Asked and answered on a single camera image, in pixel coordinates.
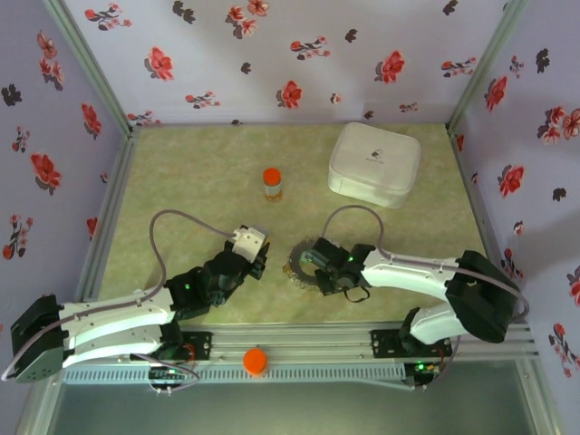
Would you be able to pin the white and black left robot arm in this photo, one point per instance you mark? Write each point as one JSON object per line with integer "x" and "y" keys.
{"x": 113, "y": 317}

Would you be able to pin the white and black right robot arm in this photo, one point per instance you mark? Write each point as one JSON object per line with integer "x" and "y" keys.
{"x": 408, "y": 272}

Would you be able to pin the orange round button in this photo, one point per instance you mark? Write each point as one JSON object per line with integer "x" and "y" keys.
{"x": 255, "y": 360}

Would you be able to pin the orange-capped small bottle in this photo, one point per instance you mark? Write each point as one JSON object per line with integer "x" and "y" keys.
{"x": 272, "y": 186}

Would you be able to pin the white zippered pouch case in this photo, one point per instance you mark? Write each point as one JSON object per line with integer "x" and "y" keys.
{"x": 371, "y": 167}

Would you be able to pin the small circuit board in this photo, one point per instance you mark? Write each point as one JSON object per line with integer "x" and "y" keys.
{"x": 423, "y": 369}
{"x": 167, "y": 372}

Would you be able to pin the grey aluminium frame rail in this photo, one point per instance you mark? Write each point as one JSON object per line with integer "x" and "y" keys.
{"x": 471, "y": 190}
{"x": 109, "y": 213}

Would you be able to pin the grey aluminium frame post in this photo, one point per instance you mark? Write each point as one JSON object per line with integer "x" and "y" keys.
{"x": 38, "y": 412}
{"x": 87, "y": 63}
{"x": 488, "y": 63}
{"x": 539, "y": 399}

